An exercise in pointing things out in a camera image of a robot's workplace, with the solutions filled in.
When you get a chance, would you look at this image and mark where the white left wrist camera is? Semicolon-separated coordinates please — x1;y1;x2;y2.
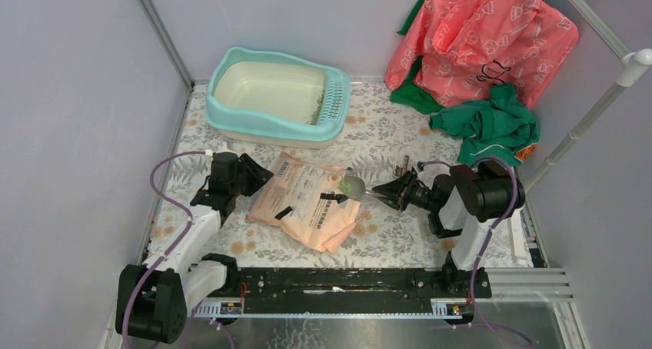
205;142;235;157

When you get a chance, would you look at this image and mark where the green sweatshirt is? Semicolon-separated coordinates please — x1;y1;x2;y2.
429;84;540;167

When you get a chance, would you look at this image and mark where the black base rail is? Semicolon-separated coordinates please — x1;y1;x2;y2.
211;268;492;316

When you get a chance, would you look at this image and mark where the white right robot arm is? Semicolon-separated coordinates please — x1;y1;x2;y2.
371;160;525;297

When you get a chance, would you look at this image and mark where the grey litter scoop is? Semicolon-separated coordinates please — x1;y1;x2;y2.
338;168;383;200

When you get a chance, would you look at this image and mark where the brown bag sealing clip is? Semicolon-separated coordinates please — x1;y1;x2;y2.
394;155;410;178

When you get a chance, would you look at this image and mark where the pink cat litter bag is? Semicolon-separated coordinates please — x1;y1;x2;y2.
245;151;361;253

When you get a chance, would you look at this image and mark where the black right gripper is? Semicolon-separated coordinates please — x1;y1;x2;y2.
372;170;438;212

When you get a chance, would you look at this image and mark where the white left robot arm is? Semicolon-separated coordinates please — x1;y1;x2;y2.
115;149;274;348

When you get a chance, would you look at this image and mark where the pink patterned jacket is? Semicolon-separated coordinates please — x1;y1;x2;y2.
384;0;579;108

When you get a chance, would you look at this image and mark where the green cat litter pile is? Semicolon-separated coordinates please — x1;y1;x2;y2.
306;91;324;125

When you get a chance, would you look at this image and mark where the white pole stand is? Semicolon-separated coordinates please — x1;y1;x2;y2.
524;48;651;194

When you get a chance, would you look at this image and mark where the teal litter box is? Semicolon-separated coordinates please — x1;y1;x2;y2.
205;47;351;149

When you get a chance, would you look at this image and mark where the dark green garment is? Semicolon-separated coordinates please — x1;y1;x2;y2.
389;0;513;116

